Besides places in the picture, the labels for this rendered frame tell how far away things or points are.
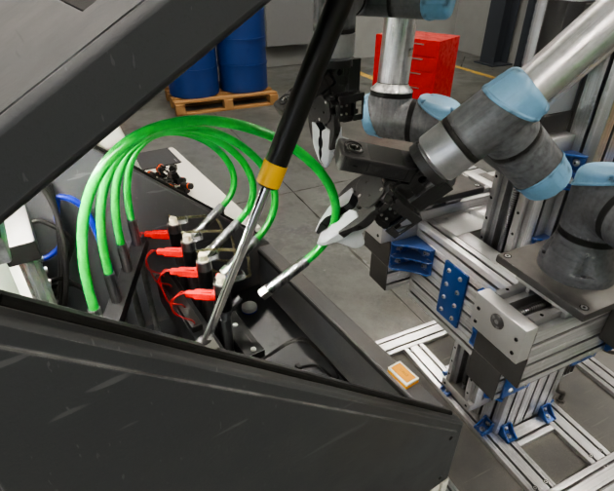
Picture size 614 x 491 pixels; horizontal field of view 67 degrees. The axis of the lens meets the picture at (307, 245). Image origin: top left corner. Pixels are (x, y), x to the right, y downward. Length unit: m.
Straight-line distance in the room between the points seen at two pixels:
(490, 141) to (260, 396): 0.42
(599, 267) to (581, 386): 1.10
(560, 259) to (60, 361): 0.92
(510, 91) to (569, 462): 1.42
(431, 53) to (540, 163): 4.23
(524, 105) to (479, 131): 0.06
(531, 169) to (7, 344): 0.61
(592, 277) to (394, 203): 0.51
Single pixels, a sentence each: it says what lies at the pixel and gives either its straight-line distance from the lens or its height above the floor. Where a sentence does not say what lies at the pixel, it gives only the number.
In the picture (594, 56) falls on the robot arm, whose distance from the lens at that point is 0.85.
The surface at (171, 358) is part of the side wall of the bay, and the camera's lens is 0.38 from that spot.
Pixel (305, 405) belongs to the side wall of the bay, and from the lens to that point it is 0.51.
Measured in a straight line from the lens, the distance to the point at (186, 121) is 0.62.
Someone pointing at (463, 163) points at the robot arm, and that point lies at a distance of 0.65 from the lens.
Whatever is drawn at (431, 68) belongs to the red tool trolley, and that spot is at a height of 0.62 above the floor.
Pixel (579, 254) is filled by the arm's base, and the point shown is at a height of 1.11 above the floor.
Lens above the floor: 1.61
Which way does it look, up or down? 33 degrees down
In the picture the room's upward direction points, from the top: straight up
